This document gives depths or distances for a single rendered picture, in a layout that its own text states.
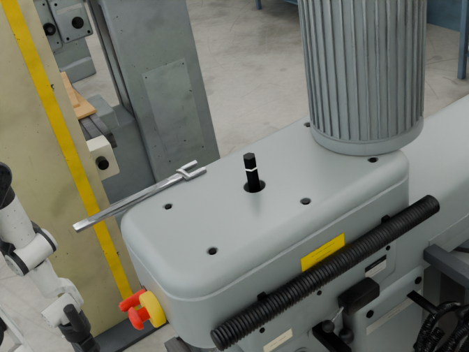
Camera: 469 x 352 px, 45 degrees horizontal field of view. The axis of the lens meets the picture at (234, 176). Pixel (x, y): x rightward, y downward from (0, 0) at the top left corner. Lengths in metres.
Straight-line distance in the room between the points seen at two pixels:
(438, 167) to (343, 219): 0.32
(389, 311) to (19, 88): 1.86
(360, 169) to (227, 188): 0.22
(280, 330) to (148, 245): 0.27
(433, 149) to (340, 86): 0.37
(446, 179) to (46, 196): 2.03
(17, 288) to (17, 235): 2.35
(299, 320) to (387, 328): 0.28
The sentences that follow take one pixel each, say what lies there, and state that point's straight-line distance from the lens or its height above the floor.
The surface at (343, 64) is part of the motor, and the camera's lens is 0.89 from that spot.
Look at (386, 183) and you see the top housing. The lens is 0.95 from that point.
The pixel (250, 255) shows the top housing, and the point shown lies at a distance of 0.82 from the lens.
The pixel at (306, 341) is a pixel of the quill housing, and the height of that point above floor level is 1.58.
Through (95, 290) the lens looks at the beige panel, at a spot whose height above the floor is 0.33.
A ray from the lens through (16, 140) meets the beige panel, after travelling 2.64.
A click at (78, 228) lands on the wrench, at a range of 0.95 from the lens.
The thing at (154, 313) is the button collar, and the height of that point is 1.77.
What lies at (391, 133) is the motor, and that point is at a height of 1.93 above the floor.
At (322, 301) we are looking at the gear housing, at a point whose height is 1.69.
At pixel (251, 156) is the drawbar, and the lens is 0.90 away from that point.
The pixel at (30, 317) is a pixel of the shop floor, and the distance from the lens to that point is 3.75.
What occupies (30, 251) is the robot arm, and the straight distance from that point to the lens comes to 1.68.
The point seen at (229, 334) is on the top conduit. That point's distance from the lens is 0.84.
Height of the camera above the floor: 2.44
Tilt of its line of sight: 35 degrees down
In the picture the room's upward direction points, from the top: 12 degrees counter-clockwise
